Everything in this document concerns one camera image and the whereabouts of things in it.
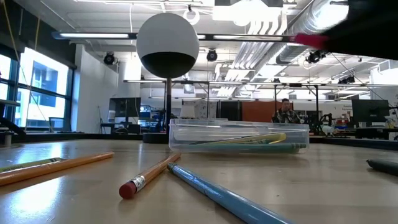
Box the clear plastic supply box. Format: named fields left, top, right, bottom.
left=169, top=118, right=311, bottom=154

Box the person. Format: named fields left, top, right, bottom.
left=271, top=98, right=302, bottom=124

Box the white hanging ring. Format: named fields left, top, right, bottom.
left=183, top=7, right=201, bottom=26

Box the black computer monitor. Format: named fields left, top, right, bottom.
left=351, top=99, right=390, bottom=124
left=108, top=97, right=142, bottom=118

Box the orange partition wall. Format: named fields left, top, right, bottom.
left=241, top=101, right=294, bottom=123

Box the black pen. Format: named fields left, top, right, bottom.
left=366, top=158, right=398, bottom=177

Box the teal green pencil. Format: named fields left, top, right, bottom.
left=173, top=142, right=308, bottom=154

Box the long suspended light fixture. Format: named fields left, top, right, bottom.
left=52, top=30, right=299, bottom=43

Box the black ceiling spotlight cluster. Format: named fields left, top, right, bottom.
left=306, top=49, right=327, bottom=65

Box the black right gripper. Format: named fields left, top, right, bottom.
left=323, top=0, right=398, bottom=62

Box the large glass window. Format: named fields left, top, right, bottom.
left=0, top=46, right=74, bottom=132

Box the blue pencil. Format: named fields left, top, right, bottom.
left=167, top=162, right=294, bottom=224

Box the orange wooden pencil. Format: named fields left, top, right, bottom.
left=119, top=152, right=182, bottom=200
left=0, top=151, right=115, bottom=187

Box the white globe lamp black stand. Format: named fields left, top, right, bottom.
left=136, top=12, right=200, bottom=144

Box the pink highlighter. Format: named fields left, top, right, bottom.
left=294, top=32, right=330, bottom=50

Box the black aluminium table frame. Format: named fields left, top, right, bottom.
left=0, top=132, right=398, bottom=152

